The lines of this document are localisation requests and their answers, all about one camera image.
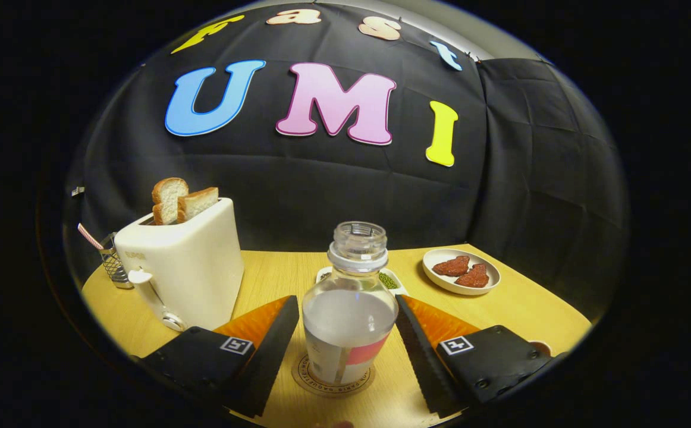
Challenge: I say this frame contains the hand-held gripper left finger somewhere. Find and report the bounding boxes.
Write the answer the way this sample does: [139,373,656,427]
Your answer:
[137,295,300,418]

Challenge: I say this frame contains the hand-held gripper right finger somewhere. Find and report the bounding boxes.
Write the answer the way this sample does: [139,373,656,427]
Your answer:
[394,294,560,418]

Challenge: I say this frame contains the round wooden coaster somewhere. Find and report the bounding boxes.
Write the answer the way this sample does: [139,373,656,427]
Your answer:
[291,353,376,398]

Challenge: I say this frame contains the clear juice bottle red label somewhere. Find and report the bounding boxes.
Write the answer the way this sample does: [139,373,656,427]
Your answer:
[301,221,400,385]

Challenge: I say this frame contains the wooden table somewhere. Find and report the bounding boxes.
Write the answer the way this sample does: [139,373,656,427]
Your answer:
[81,244,593,428]

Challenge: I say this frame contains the white divided dish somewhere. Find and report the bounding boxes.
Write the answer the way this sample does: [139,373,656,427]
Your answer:
[316,266,409,297]

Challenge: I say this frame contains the white oval plate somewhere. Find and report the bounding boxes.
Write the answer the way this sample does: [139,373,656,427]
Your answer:
[422,248,501,296]

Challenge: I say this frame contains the red meat piece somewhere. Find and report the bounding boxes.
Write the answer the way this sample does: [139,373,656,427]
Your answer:
[454,263,489,289]
[432,256,470,277]

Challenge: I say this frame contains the white toaster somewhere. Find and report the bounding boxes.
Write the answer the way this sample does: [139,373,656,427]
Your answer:
[114,197,245,332]

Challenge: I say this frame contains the toast bread slice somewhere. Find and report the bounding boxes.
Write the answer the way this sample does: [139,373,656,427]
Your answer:
[152,177,190,226]
[177,187,219,224]

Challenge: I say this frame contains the striped straw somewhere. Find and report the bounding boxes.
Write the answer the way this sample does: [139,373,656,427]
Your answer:
[77,223,104,250]

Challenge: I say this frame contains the wire mesh holder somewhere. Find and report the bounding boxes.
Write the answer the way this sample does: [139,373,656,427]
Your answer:
[99,232,134,290]

